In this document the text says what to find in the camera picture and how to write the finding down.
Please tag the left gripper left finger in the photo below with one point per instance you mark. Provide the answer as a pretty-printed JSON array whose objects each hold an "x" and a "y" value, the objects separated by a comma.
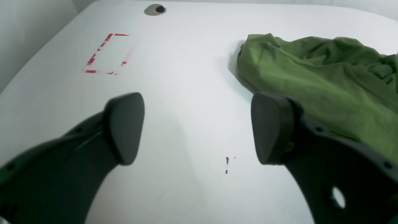
[{"x": 57, "y": 181}]

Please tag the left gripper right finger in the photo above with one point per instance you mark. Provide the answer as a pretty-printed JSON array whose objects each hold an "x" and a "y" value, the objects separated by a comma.
[{"x": 342, "y": 180}]

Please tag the olive green T-shirt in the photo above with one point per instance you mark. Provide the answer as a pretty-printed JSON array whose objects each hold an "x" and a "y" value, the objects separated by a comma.
[{"x": 348, "y": 87}]

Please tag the red tape rectangle marking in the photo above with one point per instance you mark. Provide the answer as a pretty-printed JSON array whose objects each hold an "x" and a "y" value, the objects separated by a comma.
[{"x": 112, "y": 55}]

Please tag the right table cable grommet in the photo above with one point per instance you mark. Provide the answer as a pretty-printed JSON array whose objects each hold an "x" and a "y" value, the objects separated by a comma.
[{"x": 155, "y": 10}]

